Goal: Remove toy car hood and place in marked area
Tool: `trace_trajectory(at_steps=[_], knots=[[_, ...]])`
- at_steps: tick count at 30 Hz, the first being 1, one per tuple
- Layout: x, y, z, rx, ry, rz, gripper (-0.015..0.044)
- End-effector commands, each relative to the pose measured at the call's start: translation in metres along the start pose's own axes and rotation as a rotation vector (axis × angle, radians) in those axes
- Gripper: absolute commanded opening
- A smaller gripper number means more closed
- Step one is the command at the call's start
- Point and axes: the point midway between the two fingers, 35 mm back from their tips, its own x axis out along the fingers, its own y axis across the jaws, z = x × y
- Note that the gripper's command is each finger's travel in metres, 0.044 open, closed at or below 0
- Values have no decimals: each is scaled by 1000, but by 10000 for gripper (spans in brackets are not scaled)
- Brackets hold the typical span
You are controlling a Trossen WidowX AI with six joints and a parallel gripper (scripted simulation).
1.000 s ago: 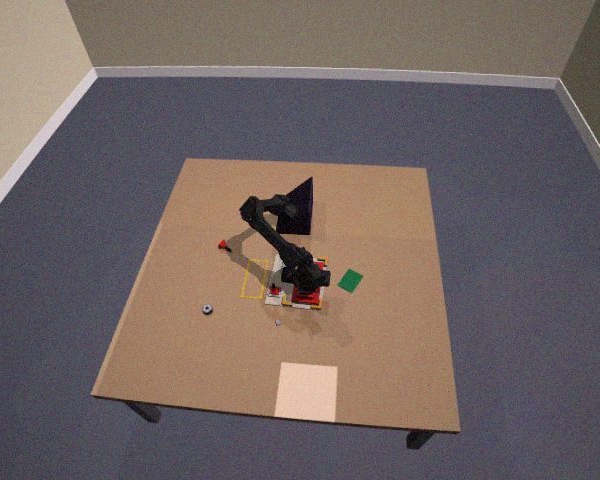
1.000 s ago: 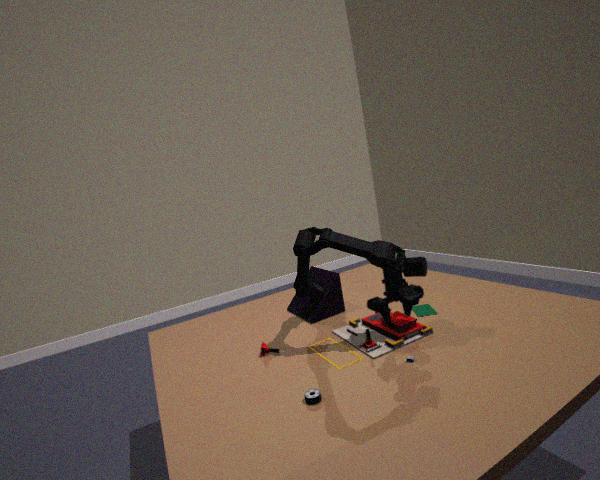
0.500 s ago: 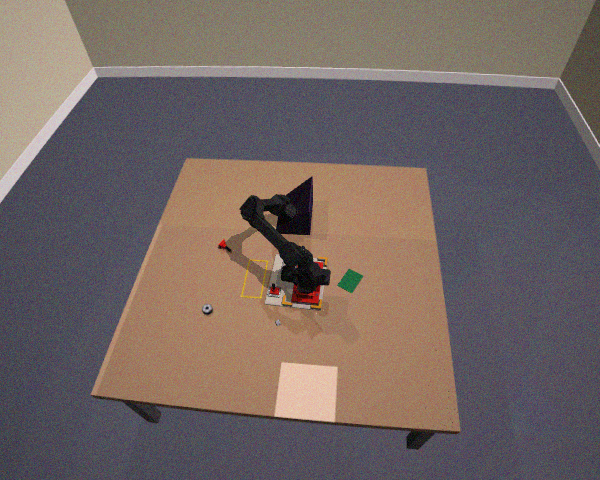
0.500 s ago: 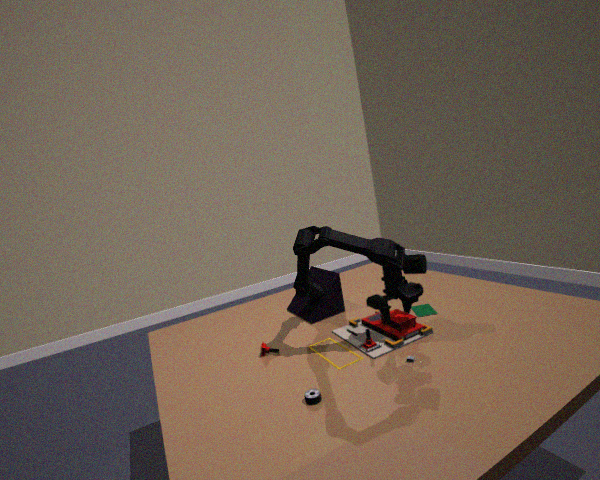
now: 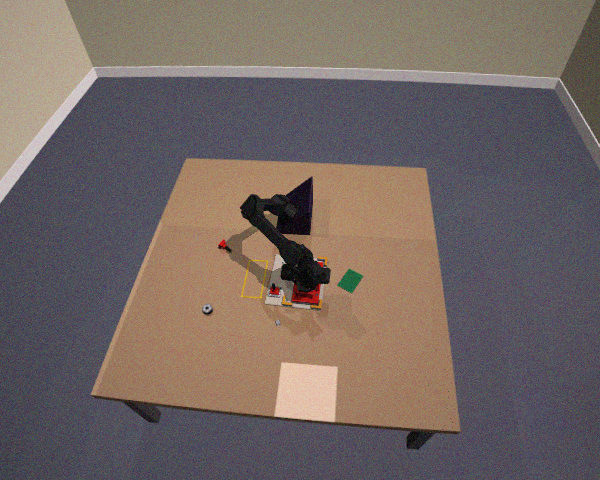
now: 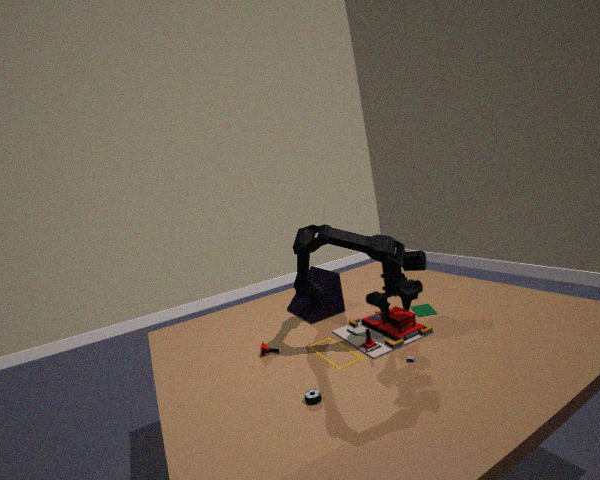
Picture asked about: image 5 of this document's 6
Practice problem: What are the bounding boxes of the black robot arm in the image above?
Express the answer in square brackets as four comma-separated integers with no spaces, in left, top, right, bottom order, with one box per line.
[240,194,327,293]

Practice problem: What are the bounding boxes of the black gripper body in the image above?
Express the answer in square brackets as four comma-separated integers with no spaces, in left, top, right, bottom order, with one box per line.
[281,264,331,284]

